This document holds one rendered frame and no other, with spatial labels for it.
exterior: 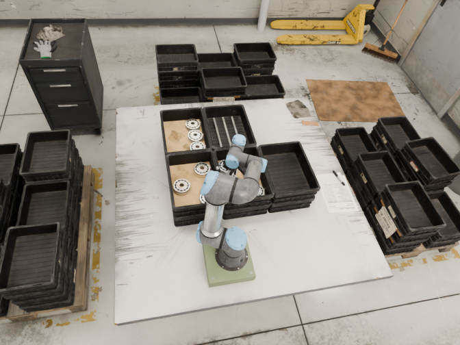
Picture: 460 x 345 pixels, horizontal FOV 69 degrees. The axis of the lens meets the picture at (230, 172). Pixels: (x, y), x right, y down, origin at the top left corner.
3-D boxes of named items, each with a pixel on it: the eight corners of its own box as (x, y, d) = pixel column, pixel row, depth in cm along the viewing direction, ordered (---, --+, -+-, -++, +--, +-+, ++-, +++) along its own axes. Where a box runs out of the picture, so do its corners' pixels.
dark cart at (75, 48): (104, 137, 331) (81, 58, 259) (55, 140, 322) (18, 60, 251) (105, 97, 365) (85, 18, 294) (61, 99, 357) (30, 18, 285)
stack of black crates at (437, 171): (432, 205, 303) (465, 174, 266) (400, 209, 296) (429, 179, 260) (409, 168, 327) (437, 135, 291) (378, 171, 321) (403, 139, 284)
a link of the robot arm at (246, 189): (261, 191, 137) (269, 154, 182) (236, 183, 138) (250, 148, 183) (254, 215, 142) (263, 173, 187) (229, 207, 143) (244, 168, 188)
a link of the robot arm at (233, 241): (241, 260, 178) (245, 249, 168) (217, 252, 179) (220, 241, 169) (246, 241, 186) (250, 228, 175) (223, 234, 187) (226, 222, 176)
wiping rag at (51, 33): (64, 42, 275) (62, 39, 272) (34, 43, 270) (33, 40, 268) (66, 24, 291) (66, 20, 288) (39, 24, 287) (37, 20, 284)
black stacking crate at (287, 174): (315, 199, 212) (321, 189, 203) (271, 205, 206) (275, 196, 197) (295, 152, 235) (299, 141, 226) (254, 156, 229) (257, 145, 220)
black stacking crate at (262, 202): (270, 205, 206) (274, 196, 197) (224, 212, 200) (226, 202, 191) (254, 156, 229) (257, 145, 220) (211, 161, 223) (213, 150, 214)
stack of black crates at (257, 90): (271, 100, 368) (278, 74, 341) (278, 119, 351) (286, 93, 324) (236, 101, 360) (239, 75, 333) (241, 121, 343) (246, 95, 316)
